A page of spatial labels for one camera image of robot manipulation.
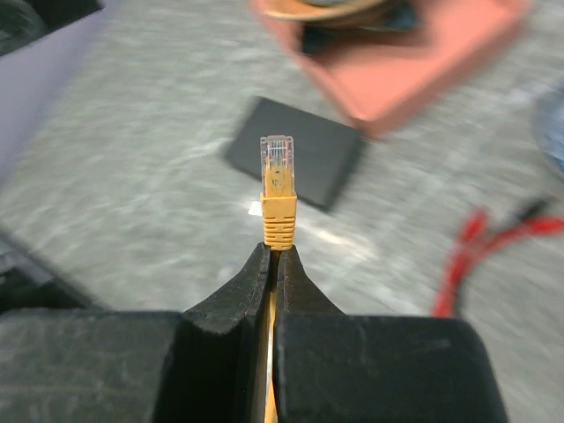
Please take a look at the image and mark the blue white porcelain bowl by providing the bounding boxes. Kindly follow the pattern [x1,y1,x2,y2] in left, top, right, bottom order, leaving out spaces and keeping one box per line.
[533,84,563,179]

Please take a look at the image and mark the red ethernet cable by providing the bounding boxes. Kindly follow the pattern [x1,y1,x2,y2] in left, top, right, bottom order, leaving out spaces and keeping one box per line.
[430,209,564,318]

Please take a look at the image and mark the salmon plastic tray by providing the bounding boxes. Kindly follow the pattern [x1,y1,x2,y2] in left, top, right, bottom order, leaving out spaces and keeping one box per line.
[250,1,530,138]

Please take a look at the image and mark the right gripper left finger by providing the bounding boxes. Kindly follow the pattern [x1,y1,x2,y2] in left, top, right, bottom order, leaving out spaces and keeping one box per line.
[1,243,271,422]

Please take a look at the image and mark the black ethernet cable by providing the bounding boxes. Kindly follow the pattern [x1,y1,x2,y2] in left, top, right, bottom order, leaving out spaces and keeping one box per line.
[457,197,552,318]

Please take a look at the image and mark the woven bamboo basket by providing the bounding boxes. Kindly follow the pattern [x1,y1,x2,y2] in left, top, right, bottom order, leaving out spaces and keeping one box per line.
[257,0,391,22]

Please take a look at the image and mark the yellow ethernet cable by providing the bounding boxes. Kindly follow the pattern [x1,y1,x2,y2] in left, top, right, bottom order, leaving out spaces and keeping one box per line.
[257,134,299,423]

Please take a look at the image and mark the black network switch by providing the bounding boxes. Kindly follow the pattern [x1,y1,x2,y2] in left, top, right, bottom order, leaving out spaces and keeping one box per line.
[225,97,364,211]

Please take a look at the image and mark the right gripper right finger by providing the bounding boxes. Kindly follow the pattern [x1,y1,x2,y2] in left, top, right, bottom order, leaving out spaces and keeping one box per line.
[273,249,508,422]

